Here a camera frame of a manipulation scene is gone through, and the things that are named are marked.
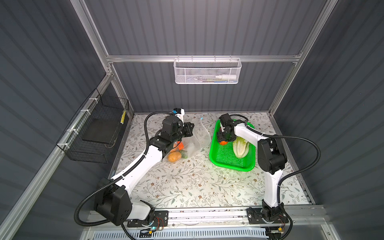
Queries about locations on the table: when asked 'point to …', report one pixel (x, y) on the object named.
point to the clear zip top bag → (187, 146)
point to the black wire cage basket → (77, 149)
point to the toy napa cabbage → (240, 147)
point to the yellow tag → (123, 117)
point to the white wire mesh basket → (207, 71)
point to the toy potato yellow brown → (174, 156)
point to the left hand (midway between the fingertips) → (195, 124)
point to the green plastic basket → (223, 156)
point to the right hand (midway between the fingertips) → (224, 138)
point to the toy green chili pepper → (184, 154)
